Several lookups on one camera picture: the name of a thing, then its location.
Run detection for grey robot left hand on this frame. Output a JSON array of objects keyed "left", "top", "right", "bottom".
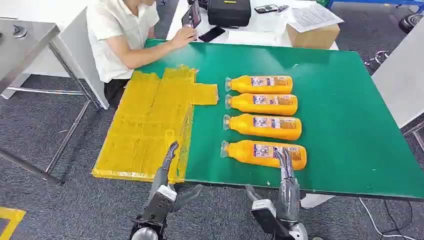
[{"left": 147, "top": 140, "right": 204, "bottom": 213}]

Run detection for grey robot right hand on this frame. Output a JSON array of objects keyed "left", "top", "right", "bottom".
[{"left": 245, "top": 147, "right": 301, "bottom": 224}]

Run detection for orange drink bottle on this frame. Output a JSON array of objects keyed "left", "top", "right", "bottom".
[
  {"left": 224, "top": 93, "right": 299, "bottom": 116},
  {"left": 222, "top": 113, "right": 303, "bottom": 141},
  {"left": 220, "top": 139, "right": 308, "bottom": 171},
  {"left": 225, "top": 75, "right": 294, "bottom": 95}
]

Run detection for white table support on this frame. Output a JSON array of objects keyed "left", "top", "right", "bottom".
[{"left": 300, "top": 193, "right": 336, "bottom": 210}]

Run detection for yellow sheet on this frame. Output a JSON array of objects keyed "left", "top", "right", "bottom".
[{"left": 91, "top": 64, "right": 220, "bottom": 184}]

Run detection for green table mat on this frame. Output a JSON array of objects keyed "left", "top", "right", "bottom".
[{"left": 137, "top": 39, "right": 424, "bottom": 202}]

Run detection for person's hand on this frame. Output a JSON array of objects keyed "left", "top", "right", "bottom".
[{"left": 169, "top": 26, "right": 199, "bottom": 51}]

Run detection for grey leaning panel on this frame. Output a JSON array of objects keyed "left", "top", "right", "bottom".
[{"left": 49, "top": 6, "right": 110, "bottom": 111}]

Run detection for yellow floor tape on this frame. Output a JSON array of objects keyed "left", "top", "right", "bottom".
[{"left": 0, "top": 206, "right": 27, "bottom": 240}]

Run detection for person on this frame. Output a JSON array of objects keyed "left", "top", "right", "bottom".
[{"left": 86, "top": 0, "right": 199, "bottom": 110}]

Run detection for black smartphone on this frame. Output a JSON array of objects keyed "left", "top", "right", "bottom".
[{"left": 198, "top": 26, "right": 226, "bottom": 44}]

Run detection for brown cardboard box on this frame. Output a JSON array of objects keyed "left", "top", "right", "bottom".
[{"left": 286, "top": 23, "right": 341, "bottom": 50}]

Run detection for white side panel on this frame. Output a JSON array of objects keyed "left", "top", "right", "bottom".
[{"left": 370, "top": 19, "right": 424, "bottom": 130}]

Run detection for black upright tablet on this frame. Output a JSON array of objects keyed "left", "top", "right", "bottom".
[{"left": 181, "top": 0, "right": 203, "bottom": 29}]

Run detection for white table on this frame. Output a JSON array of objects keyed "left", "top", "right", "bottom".
[{"left": 165, "top": 0, "right": 340, "bottom": 51}]

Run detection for black carrying case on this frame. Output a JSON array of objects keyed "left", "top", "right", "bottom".
[{"left": 207, "top": 0, "right": 252, "bottom": 28}]

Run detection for printed paper sheets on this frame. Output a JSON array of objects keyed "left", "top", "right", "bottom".
[{"left": 285, "top": 3, "right": 345, "bottom": 34}]

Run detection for steel table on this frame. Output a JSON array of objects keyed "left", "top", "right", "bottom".
[{"left": 0, "top": 18, "right": 92, "bottom": 186}]

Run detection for black handheld device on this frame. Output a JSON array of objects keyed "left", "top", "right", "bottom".
[{"left": 254, "top": 3, "right": 290, "bottom": 14}]

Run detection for small metal part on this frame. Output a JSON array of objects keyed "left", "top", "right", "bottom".
[{"left": 12, "top": 24, "right": 28, "bottom": 39}]

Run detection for blue metal rack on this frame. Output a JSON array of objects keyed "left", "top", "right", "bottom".
[{"left": 326, "top": 0, "right": 424, "bottom": 10}]

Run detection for black round base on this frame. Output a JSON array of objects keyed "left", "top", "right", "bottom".
[{"left": 398, "top": 13, "right": 424, "bottom": 35}]

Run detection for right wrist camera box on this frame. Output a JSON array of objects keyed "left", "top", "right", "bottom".
[{"left": 250, "top": 198, "right": 292, "bottom": 239}]

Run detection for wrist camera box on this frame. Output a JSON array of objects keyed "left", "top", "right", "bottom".
[
  {"left": 142, "top": 184, "right": 178, "bottom": 227},
  {"left": 250, "top": 198, "right": 292, "bottom": 239}
]

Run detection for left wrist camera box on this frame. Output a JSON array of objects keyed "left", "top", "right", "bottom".
[{"left": 142, "top": 184, "right": 178, "bottom": 227}]

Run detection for white floor cable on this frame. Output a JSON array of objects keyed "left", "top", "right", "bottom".
[{"left": 359, "top": 197, "right": 424, "bottom": 240}]

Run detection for black floor cable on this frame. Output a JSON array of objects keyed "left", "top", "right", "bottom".
[{"left": 382, "top": 199, "right": 415, "bottom": 234}]

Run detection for tangled floor cables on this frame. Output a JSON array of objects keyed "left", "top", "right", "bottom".
[{"left": 363, "top": 50, "right": 391, "bottom": 68}]

